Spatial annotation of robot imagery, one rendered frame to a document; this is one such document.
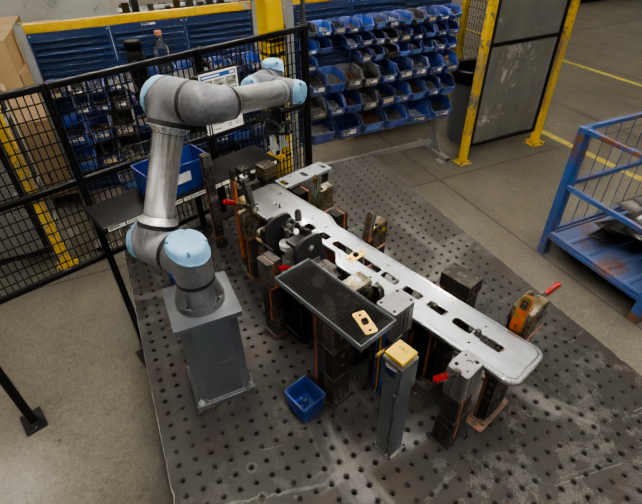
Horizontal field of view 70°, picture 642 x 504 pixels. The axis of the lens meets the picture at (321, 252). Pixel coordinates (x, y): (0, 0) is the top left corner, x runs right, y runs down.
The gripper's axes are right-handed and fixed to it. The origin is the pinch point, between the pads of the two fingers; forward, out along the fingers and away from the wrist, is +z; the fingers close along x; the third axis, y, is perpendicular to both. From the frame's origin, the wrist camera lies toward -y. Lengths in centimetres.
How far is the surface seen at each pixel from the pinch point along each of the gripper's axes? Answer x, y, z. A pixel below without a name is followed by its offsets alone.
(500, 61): 286, -65, 37
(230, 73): 16, -55, -14
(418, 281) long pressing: 6, 71, 26
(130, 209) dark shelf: -51, -39, 24
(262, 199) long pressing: -2.1, -10.6, 27.0
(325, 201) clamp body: 19.2, 8.0, 28.6
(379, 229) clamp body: 17, 43, 24
